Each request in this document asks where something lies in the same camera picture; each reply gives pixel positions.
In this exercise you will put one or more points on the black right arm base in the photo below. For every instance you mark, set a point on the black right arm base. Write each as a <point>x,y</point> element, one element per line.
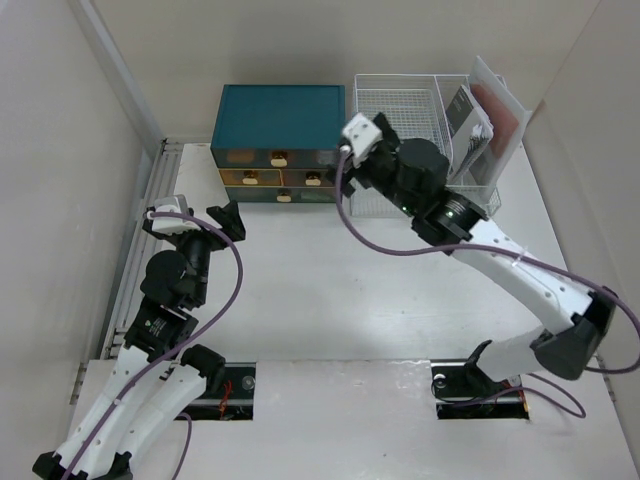
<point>463,393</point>

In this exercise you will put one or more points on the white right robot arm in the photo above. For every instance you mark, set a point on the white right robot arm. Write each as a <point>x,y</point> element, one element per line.
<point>573,317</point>

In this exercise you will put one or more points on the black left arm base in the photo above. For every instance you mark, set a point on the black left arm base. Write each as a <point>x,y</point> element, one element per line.
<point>232,401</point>

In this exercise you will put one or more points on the white wire desk organizer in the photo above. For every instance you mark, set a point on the white wire desk organizer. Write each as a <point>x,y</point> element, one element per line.
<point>415,106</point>

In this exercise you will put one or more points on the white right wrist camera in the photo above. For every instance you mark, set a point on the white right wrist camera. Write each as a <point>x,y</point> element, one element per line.
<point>358,138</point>

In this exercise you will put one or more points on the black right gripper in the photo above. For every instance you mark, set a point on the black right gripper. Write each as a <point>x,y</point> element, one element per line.
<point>388,148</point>

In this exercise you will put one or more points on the Canon setup guide booklet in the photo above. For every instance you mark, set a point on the Canon setup guide booklet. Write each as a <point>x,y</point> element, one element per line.
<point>470,129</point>

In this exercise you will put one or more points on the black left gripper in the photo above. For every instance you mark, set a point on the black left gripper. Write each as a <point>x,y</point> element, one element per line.
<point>229,219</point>

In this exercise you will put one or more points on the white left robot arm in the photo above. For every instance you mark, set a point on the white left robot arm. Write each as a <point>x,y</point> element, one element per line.
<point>160,368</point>

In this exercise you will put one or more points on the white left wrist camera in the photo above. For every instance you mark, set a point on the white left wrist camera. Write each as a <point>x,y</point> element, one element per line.
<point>169,216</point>

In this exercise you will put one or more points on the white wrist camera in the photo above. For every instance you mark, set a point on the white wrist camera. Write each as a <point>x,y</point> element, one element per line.
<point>358,138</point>
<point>169,216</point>

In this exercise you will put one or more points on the clear mesh zip pouch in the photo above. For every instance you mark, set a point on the clear mesh zip pouch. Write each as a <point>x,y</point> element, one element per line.
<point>508,117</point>

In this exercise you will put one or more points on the teal drawer cabinet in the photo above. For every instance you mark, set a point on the teal drawer cabinet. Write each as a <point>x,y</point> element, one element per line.
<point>276,143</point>

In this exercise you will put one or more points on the aluminium rail frame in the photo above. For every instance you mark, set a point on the aluminium rail frame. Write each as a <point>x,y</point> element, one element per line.
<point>157,175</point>

